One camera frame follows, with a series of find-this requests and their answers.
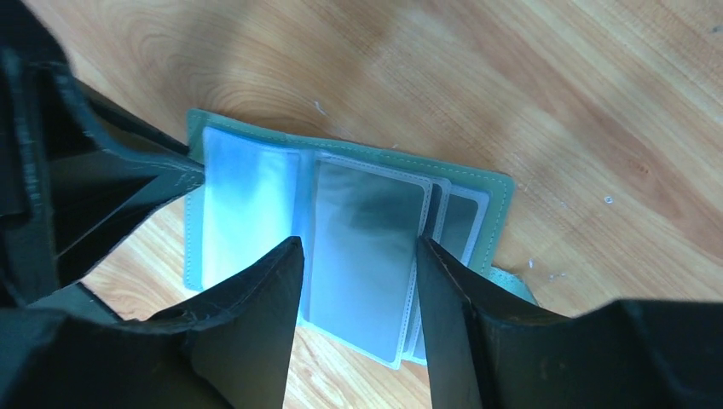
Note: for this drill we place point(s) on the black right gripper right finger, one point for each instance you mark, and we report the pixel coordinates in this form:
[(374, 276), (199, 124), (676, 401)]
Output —
[(487, 348)]

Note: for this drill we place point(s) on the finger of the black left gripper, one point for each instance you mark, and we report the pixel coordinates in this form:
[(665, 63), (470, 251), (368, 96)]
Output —
[(50, 103), (63, 214)]

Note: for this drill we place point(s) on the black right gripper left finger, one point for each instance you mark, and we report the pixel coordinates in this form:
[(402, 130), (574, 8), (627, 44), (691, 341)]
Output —
[(226, 347)]

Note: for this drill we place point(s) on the teal leather card holder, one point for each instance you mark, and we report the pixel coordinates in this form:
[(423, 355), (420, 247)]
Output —
[(359, 212)]

